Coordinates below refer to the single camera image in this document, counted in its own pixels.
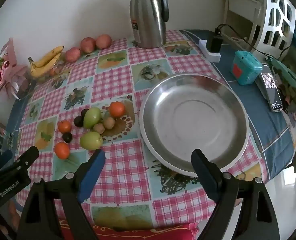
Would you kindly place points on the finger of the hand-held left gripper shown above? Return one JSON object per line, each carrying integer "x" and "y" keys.
{"x": 3, "y": 158}
{"x": 26, "y": 160}

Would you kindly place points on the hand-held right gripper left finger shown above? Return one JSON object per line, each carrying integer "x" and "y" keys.
{"x": 92, "y": 175}

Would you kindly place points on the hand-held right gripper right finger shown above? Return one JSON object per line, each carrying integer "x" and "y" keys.
{"x": 205, "y": 175}

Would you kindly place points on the green mango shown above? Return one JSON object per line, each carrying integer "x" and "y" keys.
{"x": 91, "y": 140}
{"x": 92, "y": 117}

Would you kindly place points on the orange tangerine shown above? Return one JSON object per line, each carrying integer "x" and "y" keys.
{"x": 117, "y": 109}
{"x": 62, "y": 150}
{"x": 64, "y": 126}

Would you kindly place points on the dark plum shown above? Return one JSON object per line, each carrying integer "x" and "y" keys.
{"x": 78, "y": 121}
{"x": 67, "y": 137}
{"x": 83, "y": 112}

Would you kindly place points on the brown kiwi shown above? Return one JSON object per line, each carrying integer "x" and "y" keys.
{"x": 98, "y": 128}
{"x": 109, "y": 123}

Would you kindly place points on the stainless steel basin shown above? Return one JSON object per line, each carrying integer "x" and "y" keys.
{"x": 195, "y": 120}

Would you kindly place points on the red embroidered cushion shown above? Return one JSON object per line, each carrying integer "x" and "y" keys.
{"x": 137, "y": 233}

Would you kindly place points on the pink flower bouquet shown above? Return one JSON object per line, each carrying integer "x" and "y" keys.
{"x": 5, "y": 67}

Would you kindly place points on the glass fruit bowl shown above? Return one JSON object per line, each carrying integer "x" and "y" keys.
{"x": 55, "y": 73}

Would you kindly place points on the pink checked printed tablecloth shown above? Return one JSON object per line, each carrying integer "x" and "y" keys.
{"x": 112, "y": 80}

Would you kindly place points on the yellow banana bunch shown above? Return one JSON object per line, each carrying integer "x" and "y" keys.
{"x": 46, "y": 60}

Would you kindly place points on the grey phone stand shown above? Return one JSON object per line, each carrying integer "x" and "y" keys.
{"x": 262, "y": 87}

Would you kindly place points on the black smartphone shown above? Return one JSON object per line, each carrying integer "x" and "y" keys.
{"x": 272, "y": 90}

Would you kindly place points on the teal plastic box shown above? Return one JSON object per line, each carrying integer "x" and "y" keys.
{"x": 248, "y": 72}

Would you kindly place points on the red apple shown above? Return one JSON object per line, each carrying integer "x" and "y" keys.
{"x": 87, "y": 45}
{"x": 72, "y": 54}
{"x": 103, "y": 41}

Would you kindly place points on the white power strip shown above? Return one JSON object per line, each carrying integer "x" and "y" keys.
{"x": 213, "y": 56}

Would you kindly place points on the teal plastic holder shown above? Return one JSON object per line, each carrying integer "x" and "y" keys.
{"x": 288, "y": 75}

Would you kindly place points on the black charger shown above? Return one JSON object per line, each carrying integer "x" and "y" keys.
{"x": 214, "y": 43}

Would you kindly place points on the stainless steel thermos jug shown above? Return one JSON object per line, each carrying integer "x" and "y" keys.
{"x": 148, "y": 17}

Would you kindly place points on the white lattice plastic chair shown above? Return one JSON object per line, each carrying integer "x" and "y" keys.
{"x": 263, "y": 10}

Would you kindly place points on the white wooden frame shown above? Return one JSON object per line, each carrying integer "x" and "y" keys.
{"x": 238, "y": 5}

